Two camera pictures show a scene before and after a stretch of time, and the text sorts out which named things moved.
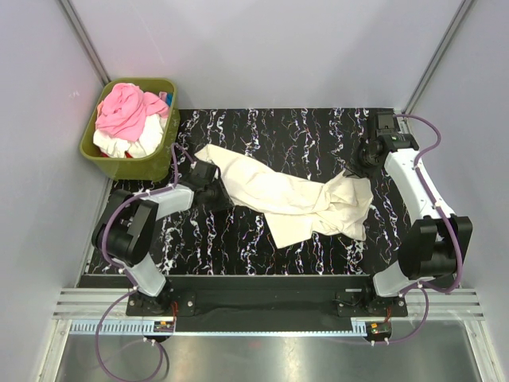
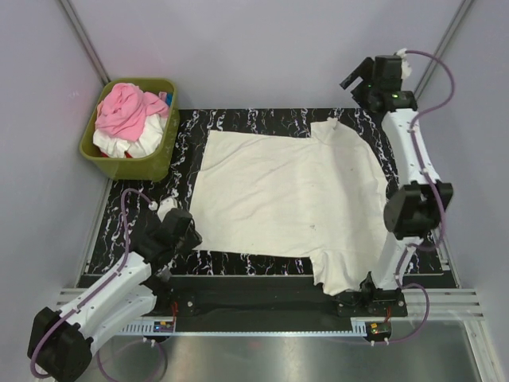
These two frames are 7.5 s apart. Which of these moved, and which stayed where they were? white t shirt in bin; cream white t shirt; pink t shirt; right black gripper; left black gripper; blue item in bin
Moved: cream white t shirt; right black gripper; left black gripper
Stayed: pink t shirt; blue item in bin; white t shirt in bin
